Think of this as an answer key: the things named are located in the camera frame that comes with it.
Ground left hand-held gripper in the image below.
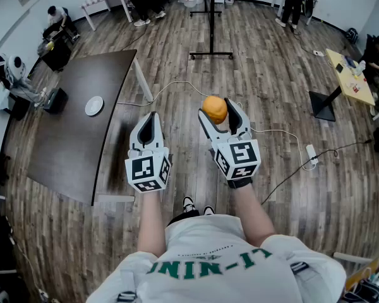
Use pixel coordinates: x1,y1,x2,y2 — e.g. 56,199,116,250
124,111,172,194

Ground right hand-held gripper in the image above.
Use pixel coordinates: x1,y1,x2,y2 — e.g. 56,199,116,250
198,97,262,181

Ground orange fruit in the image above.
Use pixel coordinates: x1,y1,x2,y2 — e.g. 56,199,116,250
202,95,229,125

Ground white plate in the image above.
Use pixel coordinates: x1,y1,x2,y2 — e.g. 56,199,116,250
85,95,105,117

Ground person's right forearm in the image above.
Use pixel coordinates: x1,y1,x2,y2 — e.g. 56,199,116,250
229,183,277,249

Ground person's left forearm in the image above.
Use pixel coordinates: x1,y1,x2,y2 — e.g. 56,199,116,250
136,189,167,259

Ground dark wooden table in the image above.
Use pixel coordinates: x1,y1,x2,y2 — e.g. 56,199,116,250
27,49,154,206

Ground person's left shoe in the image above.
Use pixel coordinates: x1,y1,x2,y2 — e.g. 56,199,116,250
182,196,196,215

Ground black trousers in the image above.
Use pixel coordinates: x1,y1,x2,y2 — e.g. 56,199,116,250
167,209,201,227

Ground black rolling stand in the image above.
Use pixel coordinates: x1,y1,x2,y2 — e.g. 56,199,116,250
189,0,234,61

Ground yellow table black base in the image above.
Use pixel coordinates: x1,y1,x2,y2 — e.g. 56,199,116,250
308,48,377,122

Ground white t-shirt green print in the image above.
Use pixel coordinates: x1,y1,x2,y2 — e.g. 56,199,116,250
85,214,347,303

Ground black backpack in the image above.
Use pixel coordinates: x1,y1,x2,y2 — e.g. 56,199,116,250
345,27,359,44

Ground black cable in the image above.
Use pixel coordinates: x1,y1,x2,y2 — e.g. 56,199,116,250
260,138,374,206

